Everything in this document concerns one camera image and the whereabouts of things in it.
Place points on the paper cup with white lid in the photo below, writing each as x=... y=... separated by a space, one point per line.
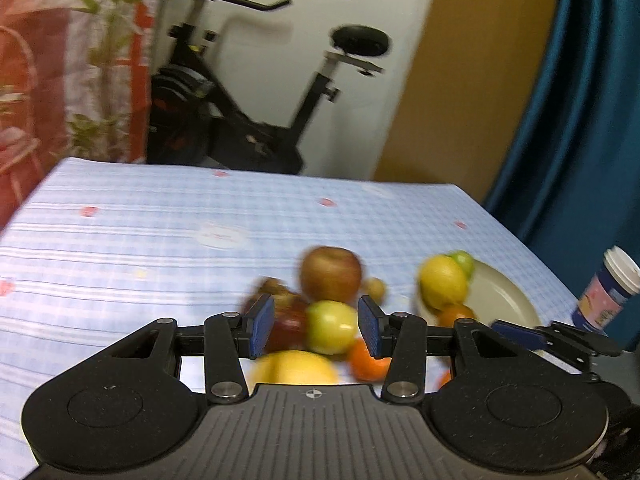
x=607 y=295

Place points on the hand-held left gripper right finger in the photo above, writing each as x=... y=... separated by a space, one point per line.
x=371 y=327

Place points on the yellow lemon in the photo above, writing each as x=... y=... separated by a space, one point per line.
x=295 y=367
x=442 y=280

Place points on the dark purple mangosteen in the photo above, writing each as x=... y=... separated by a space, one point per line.
x=290 y=322

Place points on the blue curtain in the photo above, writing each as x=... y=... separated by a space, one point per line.
x=575 y=110

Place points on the brown longan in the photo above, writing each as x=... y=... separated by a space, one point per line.
x=375 y=289

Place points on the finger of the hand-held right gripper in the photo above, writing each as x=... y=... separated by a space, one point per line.
x=517 y=334

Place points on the red apple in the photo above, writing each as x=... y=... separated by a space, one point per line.
x=330 y=272

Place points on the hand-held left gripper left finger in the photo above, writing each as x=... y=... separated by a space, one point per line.
x=262 y=325

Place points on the plant print curtain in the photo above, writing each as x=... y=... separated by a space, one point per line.
x=50 y=60

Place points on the black exercise bike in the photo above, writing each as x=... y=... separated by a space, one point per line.
x=235 y=130

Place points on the green apple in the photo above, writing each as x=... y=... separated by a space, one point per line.
x=330 y=327

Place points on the small green lime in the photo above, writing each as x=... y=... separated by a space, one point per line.
x=464 y=261

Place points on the orange mandarin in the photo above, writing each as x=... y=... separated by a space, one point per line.
x=367 y=365
x=455 y=314
x=445 y=379

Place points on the wooden door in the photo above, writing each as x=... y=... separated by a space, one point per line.
x=465 y=85

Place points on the cream plate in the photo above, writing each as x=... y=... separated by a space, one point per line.
x=500 y=295

